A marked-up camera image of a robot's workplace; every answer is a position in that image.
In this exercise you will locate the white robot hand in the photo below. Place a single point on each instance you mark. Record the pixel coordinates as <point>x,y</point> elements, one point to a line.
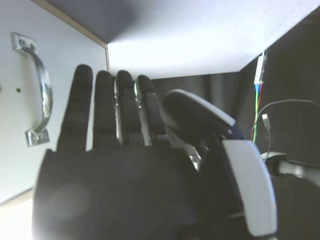
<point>125,187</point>

